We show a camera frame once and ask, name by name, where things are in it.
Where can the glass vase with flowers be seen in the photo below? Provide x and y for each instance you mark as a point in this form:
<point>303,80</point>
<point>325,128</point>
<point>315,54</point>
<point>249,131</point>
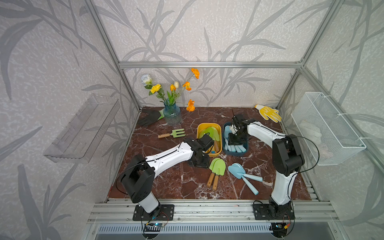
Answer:
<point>171,112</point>

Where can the white wire mesh basket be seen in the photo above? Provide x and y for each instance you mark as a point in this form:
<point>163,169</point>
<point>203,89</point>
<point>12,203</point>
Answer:
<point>329,137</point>

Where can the yellow storage box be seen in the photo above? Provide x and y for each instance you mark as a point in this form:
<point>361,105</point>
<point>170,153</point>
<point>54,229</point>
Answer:
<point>203,126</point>

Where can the yellow white garden glove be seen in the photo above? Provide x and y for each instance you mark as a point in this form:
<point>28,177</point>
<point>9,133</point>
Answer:
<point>268,113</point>

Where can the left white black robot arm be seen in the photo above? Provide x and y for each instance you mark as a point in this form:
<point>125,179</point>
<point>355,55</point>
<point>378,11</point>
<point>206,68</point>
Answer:
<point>138,177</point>

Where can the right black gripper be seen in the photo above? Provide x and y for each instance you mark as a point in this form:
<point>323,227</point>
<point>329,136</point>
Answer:
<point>231,141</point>

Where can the dark teal storage box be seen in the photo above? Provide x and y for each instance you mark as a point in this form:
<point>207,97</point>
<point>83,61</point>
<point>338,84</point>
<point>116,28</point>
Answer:
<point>230,153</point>

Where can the black garden glove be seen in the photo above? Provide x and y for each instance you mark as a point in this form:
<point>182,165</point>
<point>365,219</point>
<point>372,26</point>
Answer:
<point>151,117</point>

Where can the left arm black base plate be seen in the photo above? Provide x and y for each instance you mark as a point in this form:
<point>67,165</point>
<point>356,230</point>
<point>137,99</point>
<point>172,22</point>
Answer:
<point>161,213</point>

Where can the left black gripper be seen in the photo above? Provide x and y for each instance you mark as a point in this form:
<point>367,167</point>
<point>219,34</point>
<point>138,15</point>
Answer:
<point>206,165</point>

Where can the green garden fork wooden handle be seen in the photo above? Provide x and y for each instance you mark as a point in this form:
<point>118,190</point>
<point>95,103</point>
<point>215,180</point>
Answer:
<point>175,134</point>

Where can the aluminium front rail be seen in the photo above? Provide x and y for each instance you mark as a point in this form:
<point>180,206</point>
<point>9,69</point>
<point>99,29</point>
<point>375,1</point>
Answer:
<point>120,211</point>

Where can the clear plastic wall shelf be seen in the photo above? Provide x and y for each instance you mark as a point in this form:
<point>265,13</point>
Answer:
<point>80,139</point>

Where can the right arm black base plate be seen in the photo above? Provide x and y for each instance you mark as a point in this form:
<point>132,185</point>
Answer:
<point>273,211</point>

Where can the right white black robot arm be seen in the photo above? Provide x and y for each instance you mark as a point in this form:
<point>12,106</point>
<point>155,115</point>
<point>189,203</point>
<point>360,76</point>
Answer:
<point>287,154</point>

